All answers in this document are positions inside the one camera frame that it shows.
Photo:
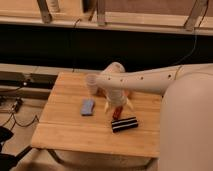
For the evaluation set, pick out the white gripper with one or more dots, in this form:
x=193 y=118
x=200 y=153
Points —
x=117 y=98

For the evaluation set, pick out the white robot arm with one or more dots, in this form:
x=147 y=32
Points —
x=186 y=114

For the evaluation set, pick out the orange plate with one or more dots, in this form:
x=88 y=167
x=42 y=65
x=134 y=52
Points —
x=102 y=92

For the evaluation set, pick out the black white striped block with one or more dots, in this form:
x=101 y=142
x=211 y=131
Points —
x=124 y=124

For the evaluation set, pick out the blue sponge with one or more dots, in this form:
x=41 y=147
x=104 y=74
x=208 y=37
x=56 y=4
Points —
x=87 y=107

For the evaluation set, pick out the clear plastic cup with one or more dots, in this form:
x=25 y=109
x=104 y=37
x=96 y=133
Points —
x=91 y=83

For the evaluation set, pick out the black power adapter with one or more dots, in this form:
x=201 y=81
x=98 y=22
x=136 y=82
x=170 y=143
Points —
x=16 y=106

